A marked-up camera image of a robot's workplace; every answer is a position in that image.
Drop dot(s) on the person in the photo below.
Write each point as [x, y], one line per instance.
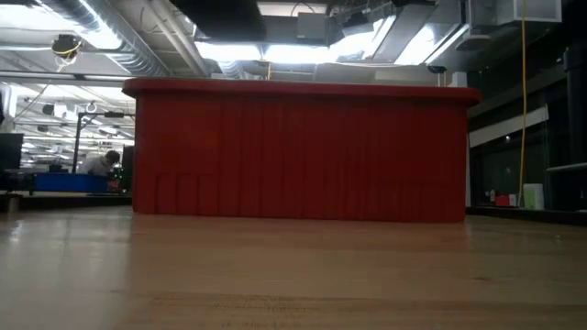
[94, 166]

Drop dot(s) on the black monitor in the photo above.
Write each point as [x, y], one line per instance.
[11, 151]

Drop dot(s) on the black metal stand frame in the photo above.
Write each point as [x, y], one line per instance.
[76, 146]

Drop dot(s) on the red plastic bin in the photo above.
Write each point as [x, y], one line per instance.
[298, 156]

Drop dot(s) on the small red box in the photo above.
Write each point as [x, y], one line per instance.
[502, 201]

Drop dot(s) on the green and white box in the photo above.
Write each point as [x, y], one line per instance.
[533, 197]

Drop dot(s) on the silver ventilation duct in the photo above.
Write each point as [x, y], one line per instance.
[124, 50]

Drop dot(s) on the black upright box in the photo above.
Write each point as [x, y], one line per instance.
[127, 169]

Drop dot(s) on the blue plastic bin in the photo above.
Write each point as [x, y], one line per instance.
[69, 182]

